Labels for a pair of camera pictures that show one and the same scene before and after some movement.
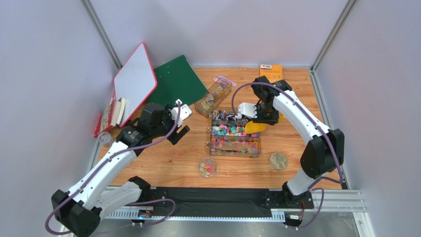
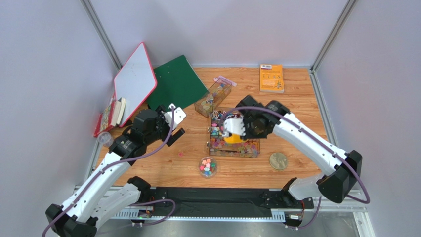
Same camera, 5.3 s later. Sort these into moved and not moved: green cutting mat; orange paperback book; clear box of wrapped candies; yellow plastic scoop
Moved: yellow plastic scoop
Not moved: orange paperback book; green cutting mat; clear box of wrapped candies
